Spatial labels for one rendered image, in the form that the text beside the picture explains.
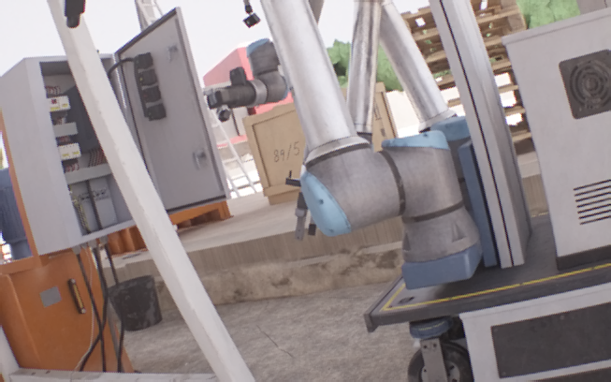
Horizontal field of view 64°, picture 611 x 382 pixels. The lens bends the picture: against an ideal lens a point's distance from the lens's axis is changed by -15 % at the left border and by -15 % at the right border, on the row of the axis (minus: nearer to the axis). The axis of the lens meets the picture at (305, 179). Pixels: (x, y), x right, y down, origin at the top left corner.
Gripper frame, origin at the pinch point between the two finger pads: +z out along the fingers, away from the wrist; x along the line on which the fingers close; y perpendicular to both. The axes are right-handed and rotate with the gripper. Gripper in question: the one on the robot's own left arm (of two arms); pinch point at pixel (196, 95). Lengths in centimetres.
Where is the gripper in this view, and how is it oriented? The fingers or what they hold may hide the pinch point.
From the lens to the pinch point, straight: 169.9
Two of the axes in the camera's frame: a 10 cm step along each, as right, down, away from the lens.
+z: -6.3, 2.2, -7.4
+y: 2.8, 9.6, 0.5
